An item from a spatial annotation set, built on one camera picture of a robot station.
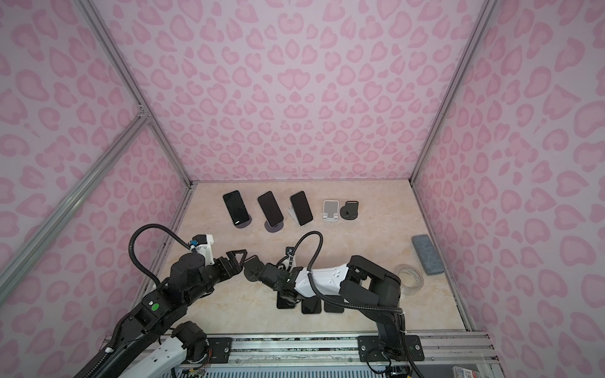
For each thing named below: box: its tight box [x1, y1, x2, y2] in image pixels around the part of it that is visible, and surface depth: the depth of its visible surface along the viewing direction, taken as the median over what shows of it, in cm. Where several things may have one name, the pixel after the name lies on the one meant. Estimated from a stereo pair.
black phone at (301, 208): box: [289, 190, 314, 227], surface depth 101 cm
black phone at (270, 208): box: [257, 190, 284, 227], surface depth 97 cm
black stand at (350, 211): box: [340, 200, 359, 220], surface depth 106 cm
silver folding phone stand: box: [322, 200, 340, 223], surface depth 106 cm
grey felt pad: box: [411, 233, 446, 276], surface depth 92 cm
